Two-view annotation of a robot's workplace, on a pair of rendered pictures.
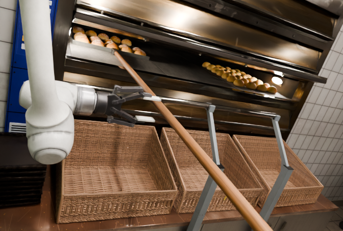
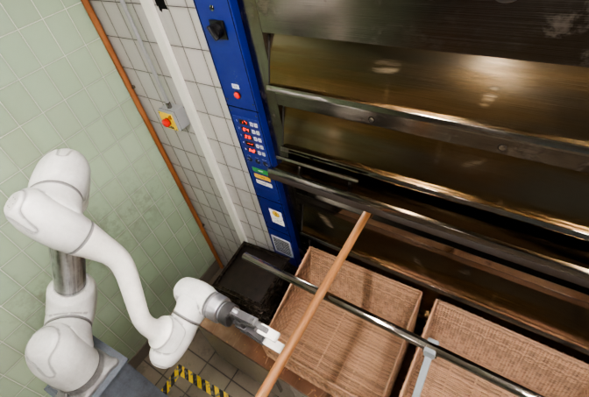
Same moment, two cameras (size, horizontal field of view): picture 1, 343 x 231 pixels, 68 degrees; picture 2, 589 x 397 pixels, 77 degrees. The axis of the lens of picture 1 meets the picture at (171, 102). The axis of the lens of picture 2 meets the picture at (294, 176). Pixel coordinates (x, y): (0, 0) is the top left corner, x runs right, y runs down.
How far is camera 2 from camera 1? 126 cm
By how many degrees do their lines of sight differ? 63
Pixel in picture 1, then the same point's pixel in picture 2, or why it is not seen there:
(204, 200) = not seen: outside the picture
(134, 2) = (351, 142)
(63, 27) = not seen: hidden behind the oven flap
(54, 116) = (153, 343)
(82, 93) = (206, 307)
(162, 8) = (398, 150)
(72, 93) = (198, 305)
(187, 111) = (483, 295)
